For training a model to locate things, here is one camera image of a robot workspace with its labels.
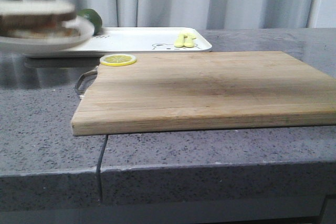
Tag left yellow-green utensil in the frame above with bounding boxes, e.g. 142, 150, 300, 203
174, 33, 186, 48

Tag green lime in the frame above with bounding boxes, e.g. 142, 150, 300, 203
77, 8, 103, 35

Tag white round plate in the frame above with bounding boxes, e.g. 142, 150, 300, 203
1, 16, 95, 55

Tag wooden cutting board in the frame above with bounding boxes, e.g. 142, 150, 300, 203
71, 51, 335, 136

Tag yellow-green utensil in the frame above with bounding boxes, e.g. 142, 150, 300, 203
183, 33, 196, 48
174, 33, 186, 48

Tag right yellow-green utensil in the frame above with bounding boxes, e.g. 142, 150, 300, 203
183, 33, 196, 48

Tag white rectangular tray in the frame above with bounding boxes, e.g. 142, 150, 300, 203
26, 27, 213, 58

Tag yellow lemon slice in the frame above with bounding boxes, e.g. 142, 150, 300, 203
100, 54, 137, 67

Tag white bread slice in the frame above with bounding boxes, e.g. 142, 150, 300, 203
1, 0, 77, 30

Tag metal cutting board handle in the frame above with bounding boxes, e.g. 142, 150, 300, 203
74, 66, 98, 99

